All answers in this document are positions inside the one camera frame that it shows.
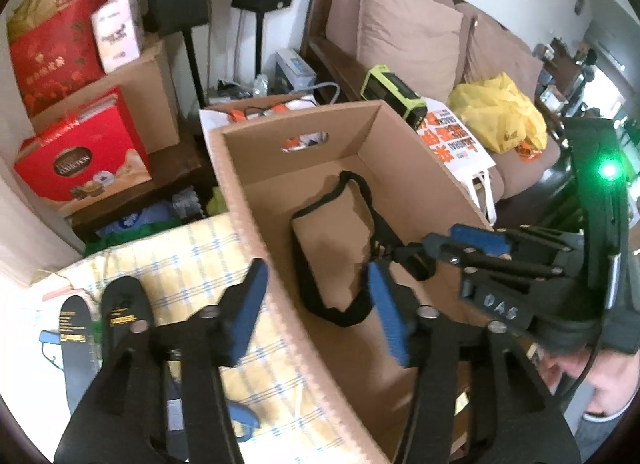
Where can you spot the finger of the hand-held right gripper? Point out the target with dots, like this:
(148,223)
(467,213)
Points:
(480,239)
(500,266)

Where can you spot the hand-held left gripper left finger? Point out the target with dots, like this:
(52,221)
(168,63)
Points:
(245,306)

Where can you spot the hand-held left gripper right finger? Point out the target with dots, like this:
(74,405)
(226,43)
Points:
(390,316)

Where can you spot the blue plastic clothes hanger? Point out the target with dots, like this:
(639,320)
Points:
(245,416)

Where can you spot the large cardboard box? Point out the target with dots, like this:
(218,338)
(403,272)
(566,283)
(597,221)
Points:
(400,153)

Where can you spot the person's right hand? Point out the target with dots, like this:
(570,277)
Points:
(617,379)

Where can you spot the yellow checked cloth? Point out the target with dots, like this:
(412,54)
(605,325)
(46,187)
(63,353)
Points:
(200,254)

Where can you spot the brown sofa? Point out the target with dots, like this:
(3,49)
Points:
(520,173)

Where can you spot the white tote bag orange print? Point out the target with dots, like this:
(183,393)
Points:
(455,143)

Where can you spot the black shoe insole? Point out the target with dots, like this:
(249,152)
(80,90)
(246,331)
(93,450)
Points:
(122,304)
(75,339)

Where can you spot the yellow plastic bag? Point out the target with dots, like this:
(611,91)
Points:
(500,113)

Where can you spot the blue plastic pack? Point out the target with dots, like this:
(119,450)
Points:
(145,216)

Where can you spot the cluttered side table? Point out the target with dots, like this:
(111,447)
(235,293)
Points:
(565,73)

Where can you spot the dark wooden cabinet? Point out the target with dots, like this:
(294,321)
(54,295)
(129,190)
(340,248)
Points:
(170,163)

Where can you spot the green and black device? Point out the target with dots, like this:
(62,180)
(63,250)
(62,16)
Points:
(392,91)

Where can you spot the small cluttered cardboard box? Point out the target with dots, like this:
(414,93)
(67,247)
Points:
(215,118)

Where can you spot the person's grey clothing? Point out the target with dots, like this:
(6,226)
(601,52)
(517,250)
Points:
(600,436)

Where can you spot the red biscuit gift box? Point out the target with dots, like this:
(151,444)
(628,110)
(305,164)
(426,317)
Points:
(85,153)

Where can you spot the large brown sofa cushion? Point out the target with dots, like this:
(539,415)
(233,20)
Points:
(400,23)

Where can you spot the closed brown cardboard box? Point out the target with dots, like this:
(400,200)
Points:
(145,88)

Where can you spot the white and blue box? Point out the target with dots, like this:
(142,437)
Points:
(292,71)

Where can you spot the black speaker stand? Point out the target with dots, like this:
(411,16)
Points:
(260,43)
(192,68)

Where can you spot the small white carton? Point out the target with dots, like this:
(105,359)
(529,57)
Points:
(117,33)

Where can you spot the red patterned gift bag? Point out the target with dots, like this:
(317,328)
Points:
(50,58)

